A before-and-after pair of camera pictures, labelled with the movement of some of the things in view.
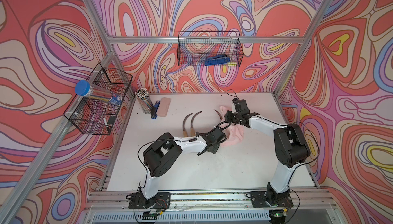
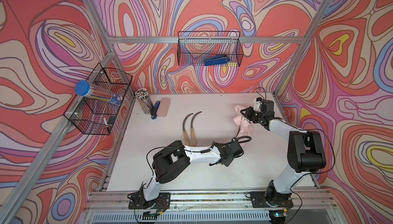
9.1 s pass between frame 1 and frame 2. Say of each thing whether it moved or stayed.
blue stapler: stayed
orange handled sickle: moved
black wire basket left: stayed
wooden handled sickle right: stayed
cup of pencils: stayed
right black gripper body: moved
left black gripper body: moved
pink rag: moved
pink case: stayed
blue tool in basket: stayed
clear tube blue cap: stayed
